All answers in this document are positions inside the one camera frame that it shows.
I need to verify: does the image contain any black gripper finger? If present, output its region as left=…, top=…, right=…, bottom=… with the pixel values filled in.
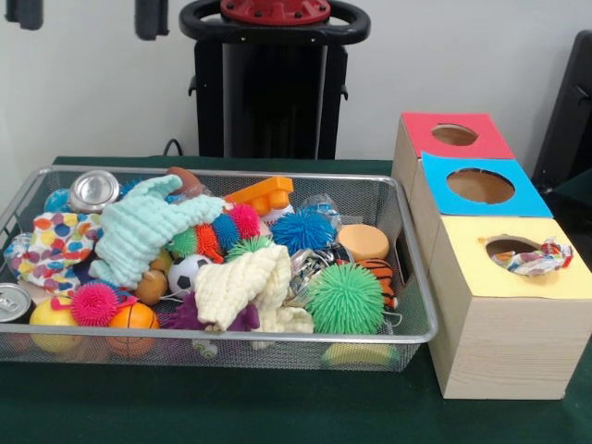
left=135, top=0, right=170, bottom=41
left=5, top=0, right=44, bottom=31

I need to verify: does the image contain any polka-dot cloth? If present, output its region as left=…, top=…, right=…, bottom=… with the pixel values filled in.
left=5, top=212, right=101, bottom=295

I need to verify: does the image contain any white patterned cloth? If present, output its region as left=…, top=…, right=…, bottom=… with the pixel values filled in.
left=487, top=237, right=574, bottom=278

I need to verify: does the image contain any clear mesh bin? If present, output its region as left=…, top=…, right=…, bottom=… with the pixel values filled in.
left=0, top=165, right=440, bottom=373

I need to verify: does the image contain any wooden box with three holes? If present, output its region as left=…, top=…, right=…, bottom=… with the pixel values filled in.
left=391, top=112, right=592, bottom=401

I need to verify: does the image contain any silver drink can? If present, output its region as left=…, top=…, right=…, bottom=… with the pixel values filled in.
left=68, top=170, right=121, bottom=215

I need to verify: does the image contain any orange plastic toy brick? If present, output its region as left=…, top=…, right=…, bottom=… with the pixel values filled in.
left=225, top=176, right=295, bottom=217

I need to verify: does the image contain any mint green cloth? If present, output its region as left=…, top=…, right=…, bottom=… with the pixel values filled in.
left=90, top=174, right=226, bottom=290

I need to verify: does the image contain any small soccer ball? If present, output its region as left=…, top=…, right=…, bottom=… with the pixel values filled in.
left=167, top=254, right=213, bottom=297

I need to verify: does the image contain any blue spiky ball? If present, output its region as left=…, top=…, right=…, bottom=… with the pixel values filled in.
left=270, top=210, right=337, bottom=256

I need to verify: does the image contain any cream yellow cloth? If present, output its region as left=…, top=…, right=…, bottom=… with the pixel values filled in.
left=193, top=245, right=315, bottom=334

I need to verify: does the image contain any pink spiky ball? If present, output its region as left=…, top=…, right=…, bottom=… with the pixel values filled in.
left=69, top=282, right=119, bottom=327

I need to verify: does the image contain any small orange basketball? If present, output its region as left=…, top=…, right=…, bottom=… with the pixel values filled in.
left=106, top=302, right=160, bottom=358

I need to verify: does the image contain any tan round wooden block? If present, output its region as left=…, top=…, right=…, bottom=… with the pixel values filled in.
left=338, top=224, right=391, bottom=263

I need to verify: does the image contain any green spiky ball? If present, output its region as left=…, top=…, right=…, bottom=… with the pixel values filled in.
left=305, top=263, right=386, bottom=336

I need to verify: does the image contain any dark green tablecloth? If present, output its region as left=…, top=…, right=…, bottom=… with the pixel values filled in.
left=0, top=155, right=592, bottom=444

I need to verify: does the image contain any black upright panel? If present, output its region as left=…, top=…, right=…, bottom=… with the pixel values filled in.
left=532, top=31, right=592, bottom=200

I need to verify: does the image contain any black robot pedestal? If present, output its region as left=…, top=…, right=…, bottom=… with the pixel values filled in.
left=179, top=0, right=372, bottom=158

